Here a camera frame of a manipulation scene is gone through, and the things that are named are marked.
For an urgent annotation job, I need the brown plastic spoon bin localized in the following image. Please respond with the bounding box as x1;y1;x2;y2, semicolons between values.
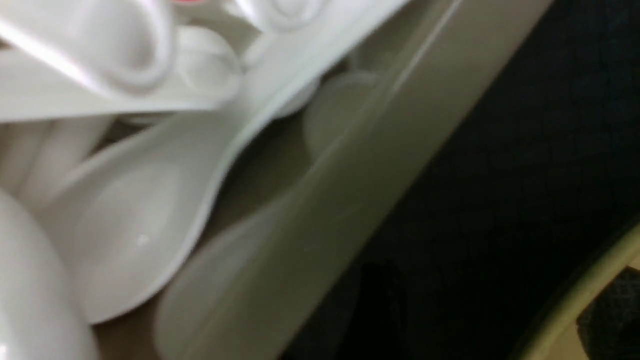
97;0;551;360

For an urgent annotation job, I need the white spoon top of pile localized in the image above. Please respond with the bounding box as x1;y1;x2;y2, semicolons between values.
1;0;176;96

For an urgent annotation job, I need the white spoon in brown bin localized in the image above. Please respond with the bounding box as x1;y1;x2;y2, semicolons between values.
36;0;406;324

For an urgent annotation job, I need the black serving tray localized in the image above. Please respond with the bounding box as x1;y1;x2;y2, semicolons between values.
282;0;639;360

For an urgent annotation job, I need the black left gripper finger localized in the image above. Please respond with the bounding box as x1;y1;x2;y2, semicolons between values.
577;268;640;360

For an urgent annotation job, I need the white spoon lower left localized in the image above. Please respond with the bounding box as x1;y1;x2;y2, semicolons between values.
0;192;100;360

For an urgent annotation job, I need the large yellow noodle bowl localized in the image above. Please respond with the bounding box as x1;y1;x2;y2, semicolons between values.
509;224;640;360

